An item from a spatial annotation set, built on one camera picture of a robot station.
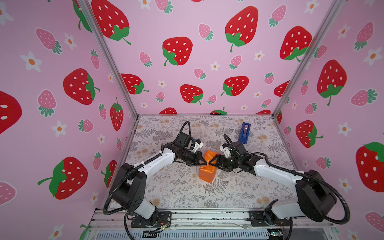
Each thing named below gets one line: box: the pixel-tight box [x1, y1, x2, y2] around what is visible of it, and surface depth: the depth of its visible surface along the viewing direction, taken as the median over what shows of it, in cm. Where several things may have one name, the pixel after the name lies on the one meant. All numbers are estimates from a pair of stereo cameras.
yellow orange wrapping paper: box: [199, 150, 220, 183], surface depth 83 cm
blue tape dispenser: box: [238, 122, 251, 145], surface depth 106 cm
